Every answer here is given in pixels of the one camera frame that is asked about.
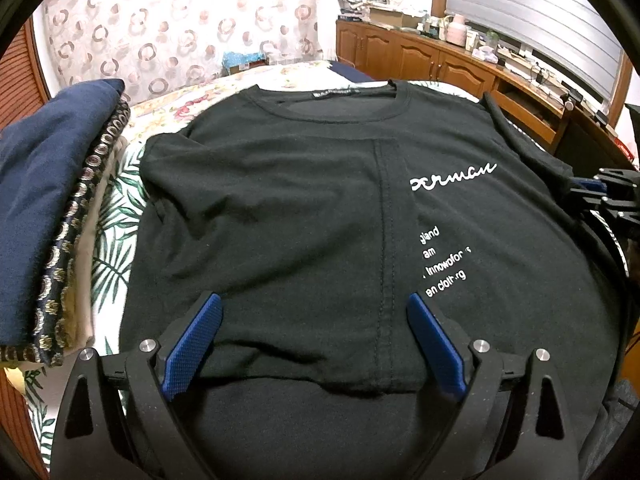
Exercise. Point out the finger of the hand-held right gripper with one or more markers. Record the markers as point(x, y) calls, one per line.
point(617, 212)
point(620, 180)

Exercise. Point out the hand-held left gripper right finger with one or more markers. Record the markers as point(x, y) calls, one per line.
point(436, 347)

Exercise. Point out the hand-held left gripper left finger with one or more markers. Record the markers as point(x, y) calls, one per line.
point(192, 350)

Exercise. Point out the black printed t-shirt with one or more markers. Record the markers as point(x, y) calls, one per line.
point(300, 220)

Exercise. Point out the cream folded cloth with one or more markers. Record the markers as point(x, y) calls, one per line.
point(92, 260)

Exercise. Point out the leaf-print bed sheet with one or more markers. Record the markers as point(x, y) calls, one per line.
point(112, 240)

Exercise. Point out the pale purple tissue pack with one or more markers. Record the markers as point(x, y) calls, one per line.
point(487, 54)

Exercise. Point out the grey window blind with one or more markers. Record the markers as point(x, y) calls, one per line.
point(530, 15)

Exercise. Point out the green glass jar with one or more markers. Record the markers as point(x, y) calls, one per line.
point(491, 39)

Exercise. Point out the navy blue folded blanket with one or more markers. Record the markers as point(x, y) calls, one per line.
point(37, 210)

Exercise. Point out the pink jug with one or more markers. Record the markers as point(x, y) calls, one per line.
point(456, 30)

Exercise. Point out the wooden cabinet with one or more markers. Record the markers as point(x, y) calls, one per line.
point(415, 55)

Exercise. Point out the floral blanket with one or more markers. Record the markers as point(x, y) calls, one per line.
point(170, 105)

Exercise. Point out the cardboard box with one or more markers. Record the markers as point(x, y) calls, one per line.
point(390, 16)

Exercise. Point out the navy blue cloth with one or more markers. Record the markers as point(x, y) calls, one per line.
point(350, 71)

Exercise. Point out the blue plastic bag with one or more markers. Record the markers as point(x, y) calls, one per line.
point(242, 60)

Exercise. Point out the patterned fabric bag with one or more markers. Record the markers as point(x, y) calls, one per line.
point(356, 4)

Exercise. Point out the wooden louvre door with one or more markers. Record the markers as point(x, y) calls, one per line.
point(22, 80)

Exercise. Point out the circle-print curtain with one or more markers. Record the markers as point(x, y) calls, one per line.
point(175, 25)

